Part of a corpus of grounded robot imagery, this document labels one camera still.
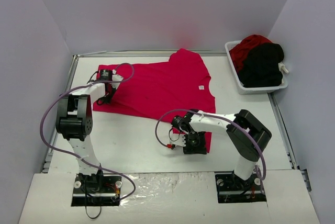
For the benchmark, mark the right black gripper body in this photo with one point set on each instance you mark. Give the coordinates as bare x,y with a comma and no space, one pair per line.
195,149

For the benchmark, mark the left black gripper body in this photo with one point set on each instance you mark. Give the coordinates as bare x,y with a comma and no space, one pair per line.
110,94

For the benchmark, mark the bright red t shirt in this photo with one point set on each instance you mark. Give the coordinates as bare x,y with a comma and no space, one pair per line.
182,83

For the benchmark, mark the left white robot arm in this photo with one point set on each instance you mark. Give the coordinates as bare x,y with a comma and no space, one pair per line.
75,121

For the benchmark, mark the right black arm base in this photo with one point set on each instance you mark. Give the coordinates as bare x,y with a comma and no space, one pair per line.
232,189

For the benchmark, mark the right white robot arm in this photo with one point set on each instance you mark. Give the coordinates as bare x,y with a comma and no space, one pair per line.
248,135

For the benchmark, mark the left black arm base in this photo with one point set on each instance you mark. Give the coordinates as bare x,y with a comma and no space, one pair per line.
107,195

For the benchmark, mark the white plastic laundry basket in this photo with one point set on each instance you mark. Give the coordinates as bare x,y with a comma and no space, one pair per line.
254,90

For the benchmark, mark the black t shirt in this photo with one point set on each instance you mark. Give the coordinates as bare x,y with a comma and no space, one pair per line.
260,68

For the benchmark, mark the dark red t shirt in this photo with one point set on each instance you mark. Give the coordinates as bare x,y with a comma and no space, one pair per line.
240,52

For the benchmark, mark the white garment piece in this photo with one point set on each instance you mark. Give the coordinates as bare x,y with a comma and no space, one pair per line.
282,68

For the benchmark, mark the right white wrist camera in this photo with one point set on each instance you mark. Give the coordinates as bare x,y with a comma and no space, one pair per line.
176,140

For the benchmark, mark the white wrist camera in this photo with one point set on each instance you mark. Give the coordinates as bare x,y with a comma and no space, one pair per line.
176,140
116,78

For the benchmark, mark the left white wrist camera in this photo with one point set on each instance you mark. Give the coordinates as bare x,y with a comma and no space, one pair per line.
116,78

